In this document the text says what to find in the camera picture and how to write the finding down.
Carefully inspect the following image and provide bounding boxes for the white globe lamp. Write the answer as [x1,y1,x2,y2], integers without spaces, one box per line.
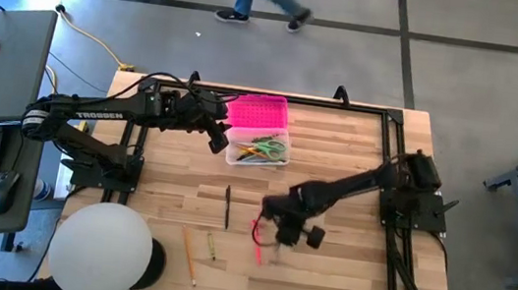
[42,196,159,290]

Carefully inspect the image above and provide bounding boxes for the black floor cable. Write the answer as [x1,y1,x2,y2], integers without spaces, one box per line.
[42,50,113,95]

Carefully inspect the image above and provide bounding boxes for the dark pen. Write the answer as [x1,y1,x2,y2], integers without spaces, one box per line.
[220,184,234,231]

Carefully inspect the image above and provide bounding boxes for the yellow marker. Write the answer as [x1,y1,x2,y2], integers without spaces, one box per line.
[233,145,270,161]

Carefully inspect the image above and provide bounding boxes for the black round lamp base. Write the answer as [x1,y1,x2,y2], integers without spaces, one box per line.
[130,235,170,290]

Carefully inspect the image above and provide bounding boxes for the green-handled scissors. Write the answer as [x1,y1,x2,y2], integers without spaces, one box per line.
[248,136,289,163]

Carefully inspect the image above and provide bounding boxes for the black computer mouse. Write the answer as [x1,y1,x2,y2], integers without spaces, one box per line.
[0,168,23,218]

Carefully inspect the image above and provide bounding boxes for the olive green crayon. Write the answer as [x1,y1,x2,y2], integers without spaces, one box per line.
[203,231,220,262]

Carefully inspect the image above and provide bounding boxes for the grey laptop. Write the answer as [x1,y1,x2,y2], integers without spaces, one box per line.
[0,3,60,136]

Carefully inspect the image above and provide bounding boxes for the black table clamp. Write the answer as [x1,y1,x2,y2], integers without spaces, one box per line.
[331,84,352,106]
[185,69,202,88]

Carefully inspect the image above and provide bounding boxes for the orange pencil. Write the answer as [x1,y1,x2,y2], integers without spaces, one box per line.
[175,224,204,288]

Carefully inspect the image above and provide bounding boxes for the yellow floor cable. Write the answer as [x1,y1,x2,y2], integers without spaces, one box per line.
[6,0,144,74]

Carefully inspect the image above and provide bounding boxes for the pink marker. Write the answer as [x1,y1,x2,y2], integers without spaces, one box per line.
[246,217,268,268]

